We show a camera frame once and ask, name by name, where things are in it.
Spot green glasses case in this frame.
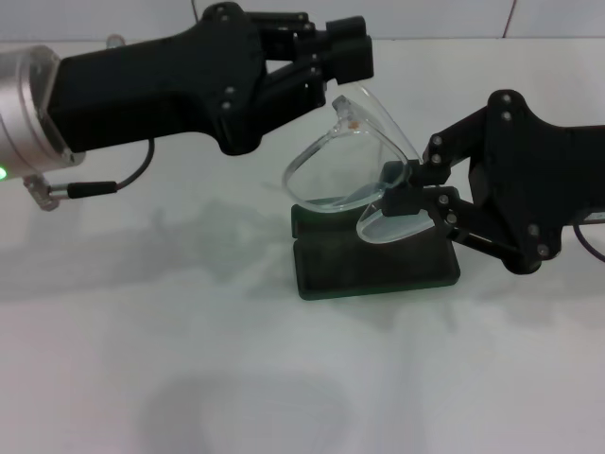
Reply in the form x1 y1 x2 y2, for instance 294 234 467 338
290 202 462 302

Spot gripper cable with plug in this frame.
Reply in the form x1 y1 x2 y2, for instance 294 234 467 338
574 221 605 262
23 136 157 213

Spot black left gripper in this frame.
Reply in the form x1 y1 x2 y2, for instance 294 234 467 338
46 2 270 157

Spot clear white glasses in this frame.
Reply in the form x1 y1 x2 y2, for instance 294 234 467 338
281 82 434 246

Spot left gripper cable with plug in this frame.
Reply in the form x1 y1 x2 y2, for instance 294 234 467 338
23 136 157 213

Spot right gripper cable with plug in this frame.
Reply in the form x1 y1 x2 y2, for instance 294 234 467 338
574 221 605 262

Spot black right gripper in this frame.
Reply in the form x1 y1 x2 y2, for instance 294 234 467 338
381 88 605 276

